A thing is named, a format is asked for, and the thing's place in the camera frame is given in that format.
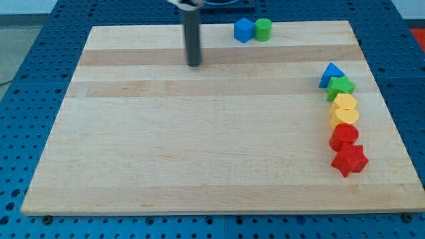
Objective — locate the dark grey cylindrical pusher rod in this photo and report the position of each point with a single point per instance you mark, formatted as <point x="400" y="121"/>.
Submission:
<point x="191" y="21"/>

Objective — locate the white rod mount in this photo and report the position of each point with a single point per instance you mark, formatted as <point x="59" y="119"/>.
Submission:
<point x="187" y="5"/>

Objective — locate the blue triangle block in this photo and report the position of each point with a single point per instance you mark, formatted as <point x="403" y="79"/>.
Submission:
<point x="331" y="70"/>

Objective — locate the blue cube block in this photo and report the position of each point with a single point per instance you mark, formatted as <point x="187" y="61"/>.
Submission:
<point x="243" y="30"/>

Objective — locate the green cylinder block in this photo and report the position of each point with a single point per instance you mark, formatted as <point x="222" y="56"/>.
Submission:
<point x="263" y="29"/>

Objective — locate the light wooden board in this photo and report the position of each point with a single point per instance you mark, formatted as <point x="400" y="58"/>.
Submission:
<point x="140" y="132"/>

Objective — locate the green star block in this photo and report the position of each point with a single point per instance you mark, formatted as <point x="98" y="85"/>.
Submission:
<point x="338" y="85"/>

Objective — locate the yellow pentagon block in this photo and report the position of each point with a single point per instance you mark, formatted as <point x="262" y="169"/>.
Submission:
<point x="343" y="101"/>

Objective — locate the yellow heart block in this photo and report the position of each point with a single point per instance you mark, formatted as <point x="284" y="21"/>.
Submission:
<point x="344" y="116"/>

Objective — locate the red cylinder block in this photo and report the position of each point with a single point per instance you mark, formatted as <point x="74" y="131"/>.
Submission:
<point x="343" y="133"/>

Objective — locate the red star block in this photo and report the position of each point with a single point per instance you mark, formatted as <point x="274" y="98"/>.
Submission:
<point x="350" y="159"/>

